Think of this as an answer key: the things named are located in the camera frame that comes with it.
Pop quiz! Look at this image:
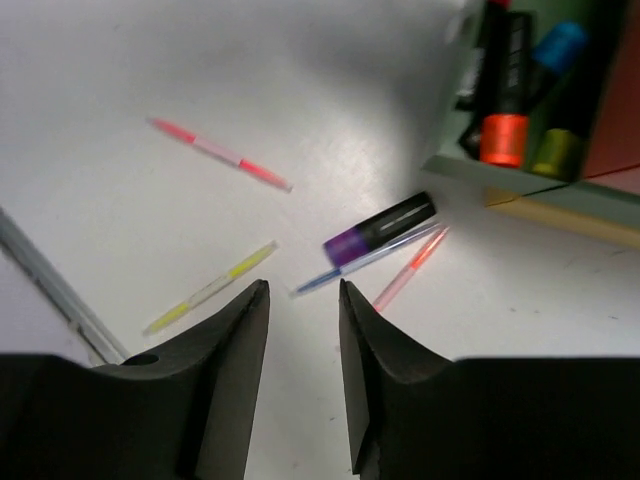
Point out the blue cap black highlighter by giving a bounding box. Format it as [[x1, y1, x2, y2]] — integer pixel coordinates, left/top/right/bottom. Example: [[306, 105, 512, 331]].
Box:
[[525, 22, 589, 112]]

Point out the yellow drawer box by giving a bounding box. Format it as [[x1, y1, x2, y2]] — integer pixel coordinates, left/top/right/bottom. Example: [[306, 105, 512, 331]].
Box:
[[484, 187, 640, 250]]

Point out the orange cap black highlighter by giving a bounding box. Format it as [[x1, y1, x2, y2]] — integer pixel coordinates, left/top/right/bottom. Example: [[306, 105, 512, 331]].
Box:
[[479, 11, 534, 169]]

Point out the purple cap black highlighter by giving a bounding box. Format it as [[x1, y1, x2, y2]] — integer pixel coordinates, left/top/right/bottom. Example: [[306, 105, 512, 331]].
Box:
[[323, 192, 437, 267]]

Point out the aluminium table edge rail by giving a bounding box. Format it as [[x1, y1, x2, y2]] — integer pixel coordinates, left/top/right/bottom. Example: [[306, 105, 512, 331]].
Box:
[[1, 209, 130, 363]]

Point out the thin blue pen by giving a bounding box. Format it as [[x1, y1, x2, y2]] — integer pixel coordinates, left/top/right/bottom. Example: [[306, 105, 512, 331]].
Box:
[[290, 222, 444, 298]]

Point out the thin orange pen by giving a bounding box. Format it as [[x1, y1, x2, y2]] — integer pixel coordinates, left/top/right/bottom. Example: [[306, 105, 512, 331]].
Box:
[[373, 227, 449, 312]]

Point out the green cap black highlighter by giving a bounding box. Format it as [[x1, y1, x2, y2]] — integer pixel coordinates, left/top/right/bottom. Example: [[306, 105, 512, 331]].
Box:
[[455, 47, 486, 160]]

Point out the thin yellow pen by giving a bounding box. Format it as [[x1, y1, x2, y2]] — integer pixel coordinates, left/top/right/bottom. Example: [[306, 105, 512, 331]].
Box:
[[142, 241, 278, 336]]

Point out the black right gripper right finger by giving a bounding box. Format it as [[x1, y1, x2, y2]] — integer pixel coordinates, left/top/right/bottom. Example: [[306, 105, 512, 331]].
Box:
[[339, 281, 639, 479]]

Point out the green drawer box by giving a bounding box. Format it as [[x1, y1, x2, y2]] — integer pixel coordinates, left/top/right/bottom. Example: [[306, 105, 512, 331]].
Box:
[[425, 1, 639, 245]]

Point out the thin pink pen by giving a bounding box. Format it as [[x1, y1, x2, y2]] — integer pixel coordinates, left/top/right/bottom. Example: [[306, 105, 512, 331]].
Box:
[[149, 118, 293, 192]]

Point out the yellow cap black highlighter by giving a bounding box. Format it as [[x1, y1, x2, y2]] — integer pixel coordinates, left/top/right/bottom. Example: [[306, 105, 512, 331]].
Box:
[[530, 74, 600, 183]]

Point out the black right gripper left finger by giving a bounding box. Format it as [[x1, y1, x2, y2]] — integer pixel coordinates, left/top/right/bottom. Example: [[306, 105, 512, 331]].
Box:
[[1, 280, 270, 479]]

